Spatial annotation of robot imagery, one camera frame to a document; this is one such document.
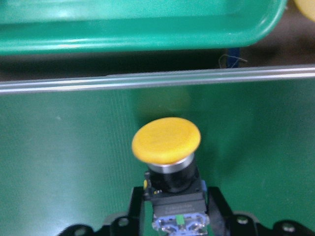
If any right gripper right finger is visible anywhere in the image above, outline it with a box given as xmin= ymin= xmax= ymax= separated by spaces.
xmin=207 ymin=187 xmax=233 ymax=221

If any green conveyor belt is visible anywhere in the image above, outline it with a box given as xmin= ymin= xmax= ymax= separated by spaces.
xmin=0 ymin=64 xmax=315 ymax=236

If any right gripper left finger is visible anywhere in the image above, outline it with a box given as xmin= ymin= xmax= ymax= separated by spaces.
xmin=127 ymin=186 xmax=144 ymax=219

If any green plastic tray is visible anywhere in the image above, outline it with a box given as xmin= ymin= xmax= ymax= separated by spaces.
xmin=0 ymin=0 xmax=287 ymax=56

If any yellow push button switch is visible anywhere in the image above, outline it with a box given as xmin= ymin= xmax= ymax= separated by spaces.
xmin=131 ymin=117 xmax=210 ymax=236

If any yellow plastic tray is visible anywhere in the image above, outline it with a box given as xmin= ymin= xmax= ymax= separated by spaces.
xmin=294 ymin=0 xmax=315 ymax=22

